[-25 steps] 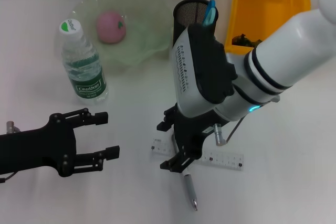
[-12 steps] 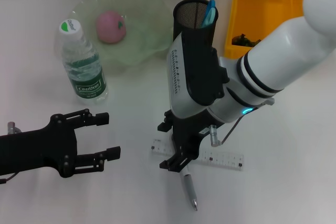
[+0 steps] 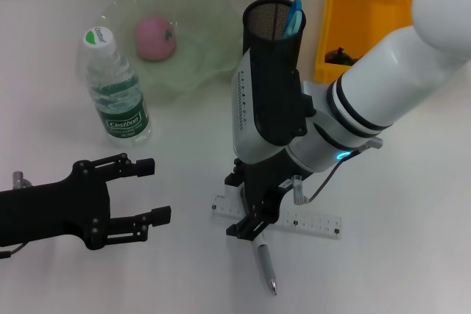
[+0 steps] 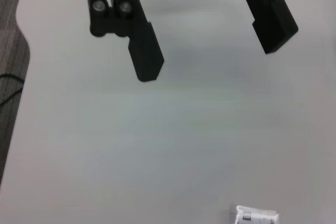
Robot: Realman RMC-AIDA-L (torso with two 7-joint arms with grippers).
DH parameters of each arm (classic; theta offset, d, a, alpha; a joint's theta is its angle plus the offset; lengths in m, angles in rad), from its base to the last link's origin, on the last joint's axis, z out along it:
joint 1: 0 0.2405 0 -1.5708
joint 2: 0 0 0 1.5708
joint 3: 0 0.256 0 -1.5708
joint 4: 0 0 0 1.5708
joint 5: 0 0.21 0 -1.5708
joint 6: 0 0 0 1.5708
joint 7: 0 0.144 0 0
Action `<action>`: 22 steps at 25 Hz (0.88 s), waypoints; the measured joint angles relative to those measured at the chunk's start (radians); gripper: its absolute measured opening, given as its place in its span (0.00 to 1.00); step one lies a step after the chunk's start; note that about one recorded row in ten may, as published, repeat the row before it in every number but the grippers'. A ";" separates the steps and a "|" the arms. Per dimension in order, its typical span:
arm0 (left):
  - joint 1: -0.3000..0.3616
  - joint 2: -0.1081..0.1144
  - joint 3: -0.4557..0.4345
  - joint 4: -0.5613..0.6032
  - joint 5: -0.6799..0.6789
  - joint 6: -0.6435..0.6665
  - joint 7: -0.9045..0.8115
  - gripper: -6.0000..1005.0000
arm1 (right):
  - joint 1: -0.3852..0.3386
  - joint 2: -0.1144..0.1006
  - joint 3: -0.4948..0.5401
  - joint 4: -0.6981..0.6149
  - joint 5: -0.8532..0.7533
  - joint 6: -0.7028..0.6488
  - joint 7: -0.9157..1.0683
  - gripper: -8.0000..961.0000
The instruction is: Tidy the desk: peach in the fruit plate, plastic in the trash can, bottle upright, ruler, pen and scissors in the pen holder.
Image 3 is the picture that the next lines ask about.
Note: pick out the transparent plastic ruler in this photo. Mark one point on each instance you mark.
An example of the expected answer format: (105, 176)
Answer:
(312, 224)

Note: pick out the green plastic wrapper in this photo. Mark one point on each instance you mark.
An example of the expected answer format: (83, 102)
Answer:
(342, 57)

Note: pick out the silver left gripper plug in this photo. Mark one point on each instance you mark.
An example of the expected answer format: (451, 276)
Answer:
(19, 179)

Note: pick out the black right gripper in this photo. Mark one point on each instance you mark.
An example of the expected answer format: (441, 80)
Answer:
(265, 189)

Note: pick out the green glass fruit plate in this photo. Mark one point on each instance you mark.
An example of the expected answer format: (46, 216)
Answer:
(198, 34)

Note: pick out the grey white ballpoint pen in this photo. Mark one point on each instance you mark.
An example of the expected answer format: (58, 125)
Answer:
(265, 259)

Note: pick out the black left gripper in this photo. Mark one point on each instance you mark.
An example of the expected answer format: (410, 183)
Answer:
(55, 211)

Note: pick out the blue scissors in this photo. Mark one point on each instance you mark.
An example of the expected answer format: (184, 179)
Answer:
(292, 20)

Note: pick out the pink peach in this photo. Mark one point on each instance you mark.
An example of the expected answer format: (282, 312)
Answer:
(152, 40)

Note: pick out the clear green-label water bottle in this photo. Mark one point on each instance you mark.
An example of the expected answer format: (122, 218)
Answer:
(117, 100)

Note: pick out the yellow plastic bin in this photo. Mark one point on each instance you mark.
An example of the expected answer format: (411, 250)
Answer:
(349, 16)

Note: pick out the black mesh pen holder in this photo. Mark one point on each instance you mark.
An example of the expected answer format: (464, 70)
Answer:
(265, 16)

